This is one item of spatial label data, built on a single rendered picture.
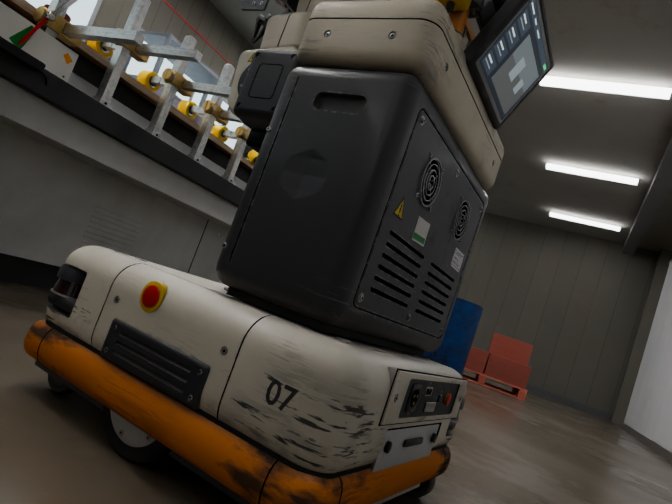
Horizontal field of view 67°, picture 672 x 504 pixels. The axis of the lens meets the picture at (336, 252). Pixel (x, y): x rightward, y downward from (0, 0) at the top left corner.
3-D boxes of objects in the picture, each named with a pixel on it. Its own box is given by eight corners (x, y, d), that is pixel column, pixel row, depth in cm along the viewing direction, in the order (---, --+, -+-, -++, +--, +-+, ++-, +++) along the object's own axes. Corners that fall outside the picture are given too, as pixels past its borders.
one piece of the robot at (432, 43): (427, 411, 114) (537, 75, 122) (302, 418, 68) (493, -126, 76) (308, 359, 131) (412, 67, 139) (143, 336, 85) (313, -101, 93)
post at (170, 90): (153, 150, 199) (197, 39, 204) (147, 146, 196) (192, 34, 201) (147, 148, 201) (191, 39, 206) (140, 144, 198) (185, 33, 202)
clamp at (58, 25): (79, 47, 163) (85, 33, 163) (40, 20, 151) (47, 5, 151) (68, 46, 165) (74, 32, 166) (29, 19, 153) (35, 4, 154)
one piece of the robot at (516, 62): (485, 160, 113) (558, 79, 110) (440, 72, 83) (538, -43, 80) (449, 134, 118) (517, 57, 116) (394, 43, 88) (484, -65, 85)
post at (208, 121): (197, 167, 222) (235, 67, 227) (191, 164, 219) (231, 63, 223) (191, 165, 224) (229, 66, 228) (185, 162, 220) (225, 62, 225)
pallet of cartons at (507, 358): (528, 399, 663) (543, 350, 670) (523, 401, 584) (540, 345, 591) (442, 367, 716) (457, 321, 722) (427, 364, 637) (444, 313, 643)
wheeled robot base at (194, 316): (446, 484, 113) (480, 376, 115) (295, 560, 59) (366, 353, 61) (228, 374, 147) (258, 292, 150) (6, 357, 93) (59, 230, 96)
